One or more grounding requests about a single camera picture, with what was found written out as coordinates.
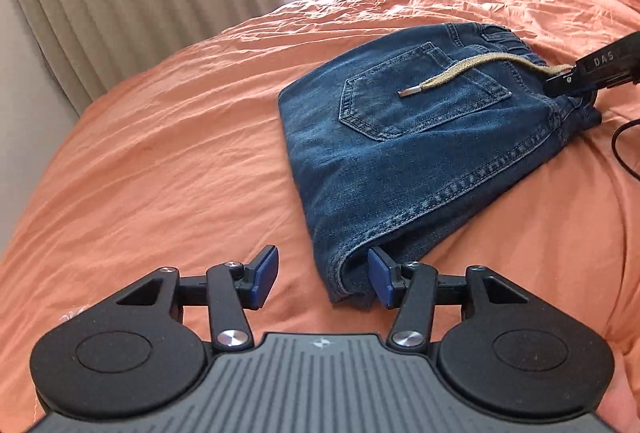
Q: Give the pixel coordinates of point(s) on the blue denim pants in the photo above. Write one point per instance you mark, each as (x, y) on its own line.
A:
(400, 153)

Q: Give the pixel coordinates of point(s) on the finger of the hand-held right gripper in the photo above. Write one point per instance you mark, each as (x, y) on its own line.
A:
(567, 83)

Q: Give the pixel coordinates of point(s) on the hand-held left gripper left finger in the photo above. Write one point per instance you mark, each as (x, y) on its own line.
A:
(265, 274)

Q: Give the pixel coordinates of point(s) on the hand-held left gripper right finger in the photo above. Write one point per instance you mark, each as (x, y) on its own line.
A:
(380, 279)

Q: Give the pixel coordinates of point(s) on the orange bedsheet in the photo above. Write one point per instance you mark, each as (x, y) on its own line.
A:
(150, 153)

